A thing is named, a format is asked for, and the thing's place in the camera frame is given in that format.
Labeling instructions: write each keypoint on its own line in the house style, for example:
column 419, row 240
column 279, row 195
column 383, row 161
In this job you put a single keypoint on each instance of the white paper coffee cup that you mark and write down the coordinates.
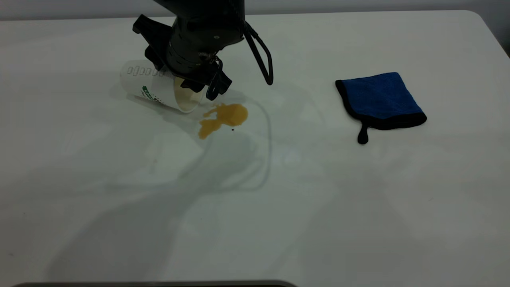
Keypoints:
column 139, row 81

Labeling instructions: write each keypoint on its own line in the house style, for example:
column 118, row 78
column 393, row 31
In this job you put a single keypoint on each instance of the blue cloth with black trim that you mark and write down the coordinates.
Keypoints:
column 378, row 95

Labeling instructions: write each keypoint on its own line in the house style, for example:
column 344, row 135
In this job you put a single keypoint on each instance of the brown spilled coffee puddle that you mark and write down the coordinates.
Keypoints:
column 233, row 113

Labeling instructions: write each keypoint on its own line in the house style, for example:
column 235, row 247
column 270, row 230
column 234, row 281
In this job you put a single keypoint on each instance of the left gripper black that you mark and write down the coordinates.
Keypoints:
column 199, row 44

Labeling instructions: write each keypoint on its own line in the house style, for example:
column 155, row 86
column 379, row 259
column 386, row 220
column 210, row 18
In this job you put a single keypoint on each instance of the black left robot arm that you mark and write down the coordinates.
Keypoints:
column 199, row 6

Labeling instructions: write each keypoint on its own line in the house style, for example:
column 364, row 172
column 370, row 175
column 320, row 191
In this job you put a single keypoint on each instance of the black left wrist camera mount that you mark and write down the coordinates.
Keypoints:
column 153, row 34

